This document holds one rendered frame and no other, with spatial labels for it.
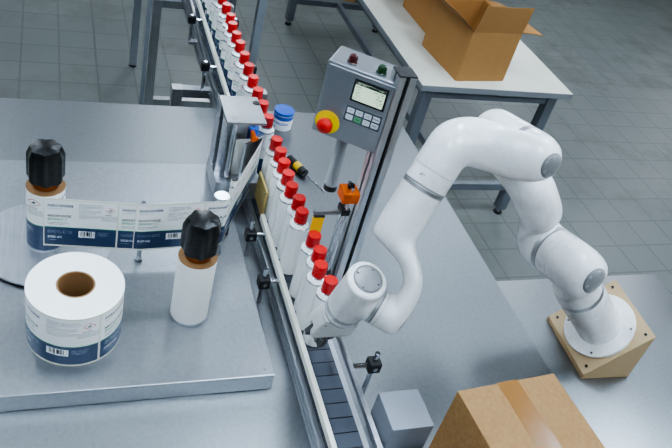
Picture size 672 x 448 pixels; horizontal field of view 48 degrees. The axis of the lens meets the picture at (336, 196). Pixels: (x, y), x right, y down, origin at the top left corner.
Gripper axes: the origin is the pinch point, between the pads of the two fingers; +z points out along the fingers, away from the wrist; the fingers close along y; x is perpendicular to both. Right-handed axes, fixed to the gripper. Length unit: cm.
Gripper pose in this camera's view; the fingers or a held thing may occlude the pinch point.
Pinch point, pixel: (321, 337)
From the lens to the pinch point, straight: 176.0
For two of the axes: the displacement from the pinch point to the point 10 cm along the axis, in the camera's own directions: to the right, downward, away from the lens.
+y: -9.3, -0.1, -3.6
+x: 1.8, 8.5, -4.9
